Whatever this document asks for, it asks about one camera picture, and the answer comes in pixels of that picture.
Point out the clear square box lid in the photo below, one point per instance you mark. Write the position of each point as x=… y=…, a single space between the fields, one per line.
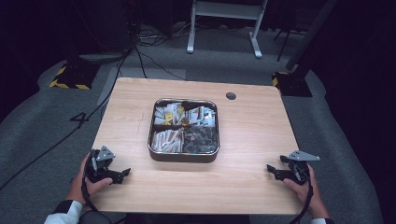
x=183 y=125

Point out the pile of white yellow sachets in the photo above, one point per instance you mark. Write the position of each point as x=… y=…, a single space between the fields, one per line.
x=168 y=113

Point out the person's right hand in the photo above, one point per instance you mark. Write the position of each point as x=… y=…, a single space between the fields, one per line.
x=316 y=202

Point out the black tripod stand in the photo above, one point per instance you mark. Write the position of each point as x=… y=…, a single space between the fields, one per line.
x=285 y=40

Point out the white metal table frame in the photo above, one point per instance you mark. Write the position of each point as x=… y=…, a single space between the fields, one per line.
x=229 y=11

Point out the dark round table grommet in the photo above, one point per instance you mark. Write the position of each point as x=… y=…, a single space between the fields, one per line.
x=230 y=95

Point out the person's left hand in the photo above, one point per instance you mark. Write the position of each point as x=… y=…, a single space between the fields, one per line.
x=76 y=189

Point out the black slanted stand pole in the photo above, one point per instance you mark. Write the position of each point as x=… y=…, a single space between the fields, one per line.
x=306 y=37

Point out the pile of white red sachets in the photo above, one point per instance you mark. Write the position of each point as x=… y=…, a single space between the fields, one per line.
x=202 y=116

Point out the pile of white brown sticks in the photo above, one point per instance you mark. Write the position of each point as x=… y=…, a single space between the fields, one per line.
x=166 y=141

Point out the yellow black striped stand base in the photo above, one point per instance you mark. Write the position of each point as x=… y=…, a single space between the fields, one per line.
x=73 y=76
x=292 y=85

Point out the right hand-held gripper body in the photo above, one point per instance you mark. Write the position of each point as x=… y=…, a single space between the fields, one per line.
x=299 y=172

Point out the dark square compartment box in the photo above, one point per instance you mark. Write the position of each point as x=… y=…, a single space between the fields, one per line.
x=183 y=158

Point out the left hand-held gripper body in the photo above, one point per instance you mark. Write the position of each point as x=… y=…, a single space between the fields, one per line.
x=96 y=171

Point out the pile of dark sachets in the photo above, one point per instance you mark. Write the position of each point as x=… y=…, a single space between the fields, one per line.
x=200 y=140

